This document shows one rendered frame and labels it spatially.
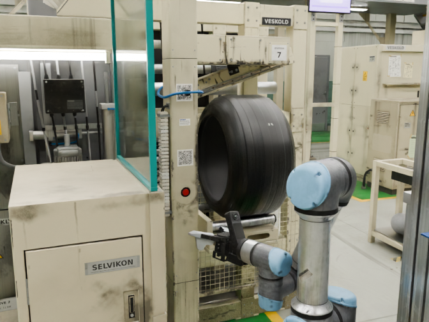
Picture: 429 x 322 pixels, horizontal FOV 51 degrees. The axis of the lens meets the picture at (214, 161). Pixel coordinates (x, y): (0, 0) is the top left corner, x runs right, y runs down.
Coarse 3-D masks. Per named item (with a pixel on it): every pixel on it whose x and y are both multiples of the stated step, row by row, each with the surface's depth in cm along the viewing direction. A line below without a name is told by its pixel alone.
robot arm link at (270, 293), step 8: (264, 280) 134; (272, 280) 133; (280, 280) 134; (288, 280) 138; (264, 288) 134; (272, 288) 133; (280, 288) 134; (288, 288) 137; (264, 296) 134; (272, 296) 134; (280, 296) 135; (264, 304) 135; (272, 304) 134; (280, 304) 136
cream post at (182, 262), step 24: (168, 0) 188; (192, 0) 191; (168, 24) 190; (192, 24) 193; (168, 48) 193; (192, 48) 195; (168, 72) 196; (192, 72) 197; (168, 120) 201; (192, 120) 201; (192, 144) 203; (168, 168) 206; (192, 168) 205; (192, 192) 207; (192, 216) 209; (168, 240) 216; (192, 240) 211; (168, 264) 219; (192, 264) 213; (168, 288) 222; (192, 288) 216; (168, 312) 225; (192, 312) 218
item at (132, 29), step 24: (120, 0) 149; (144, 0) 118; (120, 24) 152; (144, 24) 120; (120, 48) 155; (144, 48) 122; (120, 72) 158; (144, 72) 124; (120, 96) 162; (144, 96) 126; (120, 120) 165; (144, 120) 128; (120, 144) 169; (144, 144) 130; (144, 168) 133
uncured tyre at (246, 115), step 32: (224, 96) 211; (256, 96) 213; (224, 128) 200; (256, 128) 195; (288, 128) 201; (224, 160) 249; (256, 160) 192; (288, 160) 198; (224, 192) 204; (256, 192) 197
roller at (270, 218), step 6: (258, 216) 215; (264, 216) 216; (270, 216) 217; (216, 222) 207; (222, 222) 208; (246, 222) 211; (252, 222) 213; (258, 222) 214; (264, 222) 215; (270, 222) 217; (216, 228) 206
